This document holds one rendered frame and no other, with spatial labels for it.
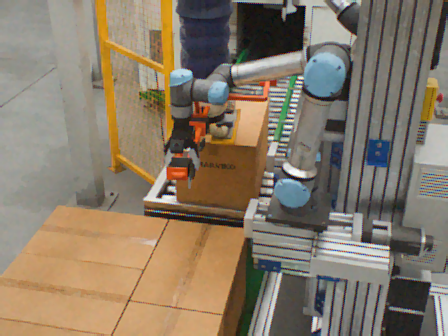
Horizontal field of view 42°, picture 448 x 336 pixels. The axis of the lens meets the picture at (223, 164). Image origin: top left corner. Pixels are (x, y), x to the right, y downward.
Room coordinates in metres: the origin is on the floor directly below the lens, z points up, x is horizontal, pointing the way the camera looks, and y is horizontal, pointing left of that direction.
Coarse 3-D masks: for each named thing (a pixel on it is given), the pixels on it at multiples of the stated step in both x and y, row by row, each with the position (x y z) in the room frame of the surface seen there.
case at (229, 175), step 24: (240, 120) 2.71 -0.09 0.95; (264, 120) 2.77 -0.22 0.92; (216, 144) 2.46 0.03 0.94; (240, 144) 2.45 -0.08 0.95; (264, 144) 2.83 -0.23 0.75; (216, 168) 2.46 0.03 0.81; (240, 168) 2.44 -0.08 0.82; (264, 168) 2.88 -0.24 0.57; (192, 192) 2.48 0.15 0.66; (216, 192) 2.46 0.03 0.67; (240, 192) 2.44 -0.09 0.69
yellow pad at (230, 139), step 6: (234, 114) 2.46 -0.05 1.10; (234, 120) 2.40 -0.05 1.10; (216, 126) 2.35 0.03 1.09; (222, 126) 2.29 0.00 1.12; (228, 126) 2.33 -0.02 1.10; (234, 126) 2.34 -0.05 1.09; (234, 132) 2.29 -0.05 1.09; (216, 138) 2.23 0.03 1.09; (222, 138) 2.23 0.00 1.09; (228, 138) 2.23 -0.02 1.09; (234, 138) 2.24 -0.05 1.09; (222, 144) 2.21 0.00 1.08; (228, 144) 2.20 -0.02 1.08
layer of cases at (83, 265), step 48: (48, 240) 2.23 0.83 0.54; (96, 240) 2.23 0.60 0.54; (144, 240) 2.23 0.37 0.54; (192, 240) 2.24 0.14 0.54; (240, 240) 2.24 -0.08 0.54; (0, 288) 1.90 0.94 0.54; (48, 288) 1.90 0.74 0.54; (96, 288) 1.90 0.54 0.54; (144, 288) 1.90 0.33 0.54; (192, 288) 1.90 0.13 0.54; (240, 288) 2.16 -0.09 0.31
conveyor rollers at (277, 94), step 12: (252, 84) 4.23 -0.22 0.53; (288, 84) 4.19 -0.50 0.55; (300, 84) 4.24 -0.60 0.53; (276, 96) 4.01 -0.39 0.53; (276, 108) 3.75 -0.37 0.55; (276, 120) 3.57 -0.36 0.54; (288, 120) 3.56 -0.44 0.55; (288, 132) 3.38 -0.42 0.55; (264, 180) 2.78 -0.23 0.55; (168, 192) 2.68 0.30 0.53; (264, 192) 2.67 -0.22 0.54
